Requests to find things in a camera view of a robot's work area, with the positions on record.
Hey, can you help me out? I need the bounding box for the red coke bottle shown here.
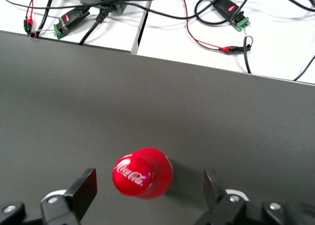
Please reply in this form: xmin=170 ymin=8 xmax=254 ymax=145
xmin=112 ymin=147 xmax=174 ymax=200

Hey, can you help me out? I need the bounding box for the thin black curved cable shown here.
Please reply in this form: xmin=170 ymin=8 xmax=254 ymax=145
xmin=293 ymin=54 xmax=315 ymax=82

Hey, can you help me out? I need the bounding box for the black adapter green terminal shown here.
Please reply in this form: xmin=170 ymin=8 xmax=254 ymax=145
xmin=212 ymin=0 xmax=250 ymax=32
xmin=53 ymin=7 xmax=91 ymax=40

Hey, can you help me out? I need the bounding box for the dark grey table mat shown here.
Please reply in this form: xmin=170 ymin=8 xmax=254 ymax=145
xmin=0 ymin=30 xmax=315 ymax=225

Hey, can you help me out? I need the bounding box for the short black taped cable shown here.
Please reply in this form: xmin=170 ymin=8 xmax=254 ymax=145
xmin=227 ymin=34 xmax=253 ymax=74

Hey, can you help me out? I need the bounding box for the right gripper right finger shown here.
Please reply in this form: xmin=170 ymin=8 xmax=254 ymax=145
xmin=196 ymin=168 xmax=247 ymax=225

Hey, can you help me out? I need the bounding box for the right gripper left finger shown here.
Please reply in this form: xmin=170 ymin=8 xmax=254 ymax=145
xmin=40 ymin=168 xmax=98 ymax=225

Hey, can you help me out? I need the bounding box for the red wire with clip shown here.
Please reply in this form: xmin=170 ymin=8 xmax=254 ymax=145
xmin=25 ymin=0 xmax=40 ymax=38
xmin=179 ymin=0 xmax=231 ymax=52

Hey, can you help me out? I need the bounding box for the thick black power cable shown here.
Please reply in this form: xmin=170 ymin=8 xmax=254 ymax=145
xmin=36 ymin=0 xmax=60 ymax=33
xmin=78 ymin=5 xmax=112 ymax=46

